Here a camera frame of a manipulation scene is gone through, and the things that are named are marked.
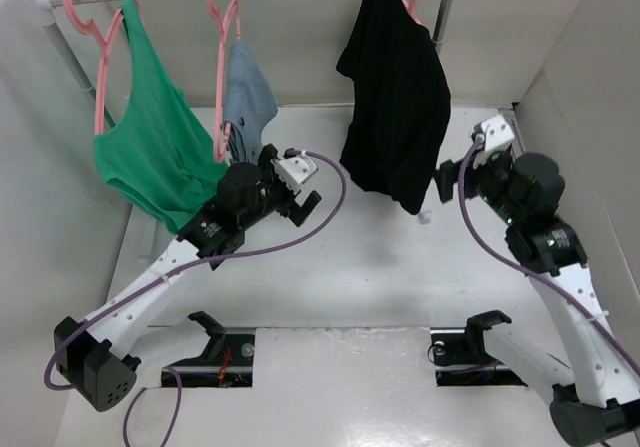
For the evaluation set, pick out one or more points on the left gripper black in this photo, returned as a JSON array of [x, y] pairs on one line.
[[291, 209]]

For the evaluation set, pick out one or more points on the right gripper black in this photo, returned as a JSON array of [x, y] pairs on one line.
[[504, 160]]

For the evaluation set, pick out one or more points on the black t shirt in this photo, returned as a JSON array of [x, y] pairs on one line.
[[402, 104]]

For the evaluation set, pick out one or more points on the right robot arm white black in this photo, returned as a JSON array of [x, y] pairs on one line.
[[593, 396]]

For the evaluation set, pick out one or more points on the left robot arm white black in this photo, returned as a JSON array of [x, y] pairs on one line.
[[101, 356]]

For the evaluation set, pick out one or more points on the blue denim garment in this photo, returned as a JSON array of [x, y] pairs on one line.
[[249, 105]]

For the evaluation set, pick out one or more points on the green tank top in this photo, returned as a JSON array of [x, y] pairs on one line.
[[158, 156]]

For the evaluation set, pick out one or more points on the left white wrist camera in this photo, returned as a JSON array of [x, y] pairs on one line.
[[295, 169]]

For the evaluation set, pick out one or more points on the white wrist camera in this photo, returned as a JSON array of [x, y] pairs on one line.
[[295, 169], [496, 135]]

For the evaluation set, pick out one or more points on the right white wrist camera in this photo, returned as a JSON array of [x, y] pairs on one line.
[[496, 135]]

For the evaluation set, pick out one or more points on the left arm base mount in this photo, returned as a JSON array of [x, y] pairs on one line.
[[226, 361]]

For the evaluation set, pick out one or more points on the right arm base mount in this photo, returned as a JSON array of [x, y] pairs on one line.
[[458, 365]]

